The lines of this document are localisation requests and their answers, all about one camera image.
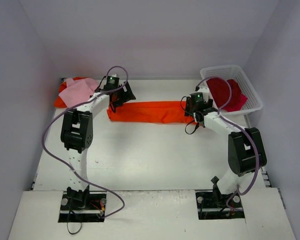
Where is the orange t shirt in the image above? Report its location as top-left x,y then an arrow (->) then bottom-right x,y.
54,77 -> 84,109
106,101 -> 194,124

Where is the red t shirt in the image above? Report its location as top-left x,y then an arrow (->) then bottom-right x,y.
207,77 -> 248,112

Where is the orange folded t shirt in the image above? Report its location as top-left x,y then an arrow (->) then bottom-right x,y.
54,77 -> 84,109

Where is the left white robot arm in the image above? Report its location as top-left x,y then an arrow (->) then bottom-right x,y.
60,74 -> 136,210

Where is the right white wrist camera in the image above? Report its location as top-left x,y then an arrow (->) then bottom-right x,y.
195,86 -> 210,98

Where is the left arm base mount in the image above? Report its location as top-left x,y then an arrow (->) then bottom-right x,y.
58,192 -> 107,223

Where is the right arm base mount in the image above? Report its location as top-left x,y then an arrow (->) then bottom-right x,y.
195,176 -> 245,220

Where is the pink folded t shirt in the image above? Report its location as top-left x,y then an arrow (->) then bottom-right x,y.
58,77 -> 99,108

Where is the white plastic basket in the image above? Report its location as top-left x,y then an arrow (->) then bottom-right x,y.
200,64 -> 263,117

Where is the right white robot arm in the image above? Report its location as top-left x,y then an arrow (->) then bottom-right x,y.
181,92 -> 267,206

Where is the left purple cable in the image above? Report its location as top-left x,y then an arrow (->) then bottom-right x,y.
41,66 -> 126,220

